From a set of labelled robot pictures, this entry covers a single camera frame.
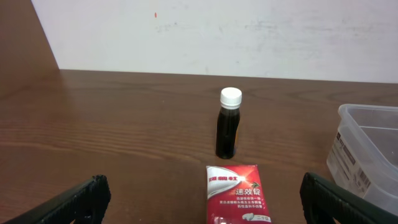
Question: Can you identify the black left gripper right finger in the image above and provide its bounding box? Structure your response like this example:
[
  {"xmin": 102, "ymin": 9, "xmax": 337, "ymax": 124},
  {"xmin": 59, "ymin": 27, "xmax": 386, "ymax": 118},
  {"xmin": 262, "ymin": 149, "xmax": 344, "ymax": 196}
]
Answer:
[{"xmin": 300, "ymin": 172, "xmax": 397, "ymax": 224}]

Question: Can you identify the red medicine box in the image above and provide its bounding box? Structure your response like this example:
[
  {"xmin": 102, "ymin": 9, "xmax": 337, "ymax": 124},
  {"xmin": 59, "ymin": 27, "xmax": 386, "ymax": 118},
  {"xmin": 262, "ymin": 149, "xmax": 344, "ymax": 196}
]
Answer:
[{"xmin": 206, "ymin": 165, "xmax": 272, "ymax": 224}]

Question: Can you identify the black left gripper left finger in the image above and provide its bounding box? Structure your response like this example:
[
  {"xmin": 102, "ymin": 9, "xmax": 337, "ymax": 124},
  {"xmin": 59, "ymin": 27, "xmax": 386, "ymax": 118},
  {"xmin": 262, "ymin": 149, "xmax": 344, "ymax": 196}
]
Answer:
[{"xmin": 6, "ymin": 175, "xmax": 111, "ymax": 224}]

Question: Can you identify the dark bottle white cap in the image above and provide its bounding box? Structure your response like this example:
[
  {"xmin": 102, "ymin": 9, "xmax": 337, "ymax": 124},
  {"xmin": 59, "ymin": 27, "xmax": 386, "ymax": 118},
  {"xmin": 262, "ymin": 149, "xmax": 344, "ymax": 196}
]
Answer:
[{"xmin": 215, "ymin": 87, "xmax": 242, "ymax": 159}]

